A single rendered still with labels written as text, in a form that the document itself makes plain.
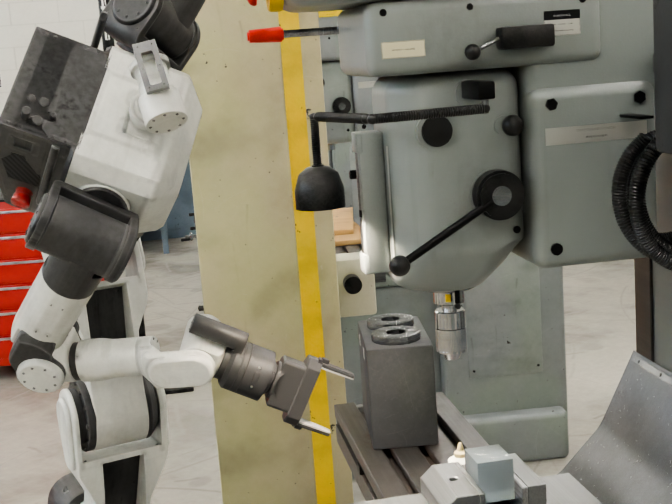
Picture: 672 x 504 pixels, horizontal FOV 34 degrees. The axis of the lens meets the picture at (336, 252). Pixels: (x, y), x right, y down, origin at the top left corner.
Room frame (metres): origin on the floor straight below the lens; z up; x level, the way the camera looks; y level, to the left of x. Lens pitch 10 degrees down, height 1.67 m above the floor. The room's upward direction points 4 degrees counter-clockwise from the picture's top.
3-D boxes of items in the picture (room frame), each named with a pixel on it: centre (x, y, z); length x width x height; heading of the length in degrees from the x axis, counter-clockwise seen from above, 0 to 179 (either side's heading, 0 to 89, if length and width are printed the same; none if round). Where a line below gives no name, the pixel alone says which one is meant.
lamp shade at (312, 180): (1.58, 0.02, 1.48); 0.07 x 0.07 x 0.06
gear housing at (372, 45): (1.64, -0.21, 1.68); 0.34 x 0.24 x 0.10; 99
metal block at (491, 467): (1.47, -0.19, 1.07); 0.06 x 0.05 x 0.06; 10
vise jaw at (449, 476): (1.46, -0.14, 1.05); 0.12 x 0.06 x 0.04; 10
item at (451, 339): (1.64, -0.17, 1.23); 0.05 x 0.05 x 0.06
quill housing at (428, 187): (1.64, -0.17, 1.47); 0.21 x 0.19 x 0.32; 9
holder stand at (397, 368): (1.99, -0.10, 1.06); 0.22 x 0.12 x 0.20; 2
